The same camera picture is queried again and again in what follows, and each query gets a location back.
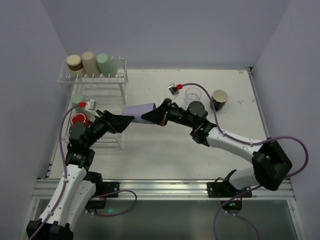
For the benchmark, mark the green cup shelf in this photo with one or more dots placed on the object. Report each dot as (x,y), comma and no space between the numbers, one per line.
(76,99)
(106,65)

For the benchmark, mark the white wire dish rack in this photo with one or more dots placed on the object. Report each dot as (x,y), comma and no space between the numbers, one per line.
(109,92)

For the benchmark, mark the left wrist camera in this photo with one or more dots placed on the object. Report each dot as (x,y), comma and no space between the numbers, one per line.
(90,107)

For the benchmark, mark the beige cup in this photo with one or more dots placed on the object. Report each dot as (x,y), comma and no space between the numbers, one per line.
(90,64)

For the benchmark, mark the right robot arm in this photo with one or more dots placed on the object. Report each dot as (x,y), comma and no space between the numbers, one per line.
(269,163)

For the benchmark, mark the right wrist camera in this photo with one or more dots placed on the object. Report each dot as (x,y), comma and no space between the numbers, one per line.
(174,90)

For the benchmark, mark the lavender cup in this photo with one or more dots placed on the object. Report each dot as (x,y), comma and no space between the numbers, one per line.
(137,111)

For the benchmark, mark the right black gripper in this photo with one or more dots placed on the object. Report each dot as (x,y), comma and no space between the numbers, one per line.
(165,114)

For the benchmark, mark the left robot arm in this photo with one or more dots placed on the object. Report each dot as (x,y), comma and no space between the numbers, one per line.
(77,184)

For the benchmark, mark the brown and cream cup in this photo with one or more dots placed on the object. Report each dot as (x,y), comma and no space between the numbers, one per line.
(75,66)

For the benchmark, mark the clear faceted glass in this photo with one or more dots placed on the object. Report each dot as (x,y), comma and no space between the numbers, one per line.
(192,94)

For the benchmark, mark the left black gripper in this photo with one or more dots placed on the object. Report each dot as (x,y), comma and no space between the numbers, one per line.
(107,121)

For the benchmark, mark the red cup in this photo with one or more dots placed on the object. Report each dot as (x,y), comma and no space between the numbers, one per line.
(80,118)

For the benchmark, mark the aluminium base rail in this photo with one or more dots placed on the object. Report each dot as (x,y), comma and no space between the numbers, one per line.
(171,190)

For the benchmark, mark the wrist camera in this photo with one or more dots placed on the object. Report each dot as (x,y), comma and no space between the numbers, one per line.
(90,107)
(174,90)

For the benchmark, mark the black mug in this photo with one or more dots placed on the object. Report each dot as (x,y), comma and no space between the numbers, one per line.
(219,98)

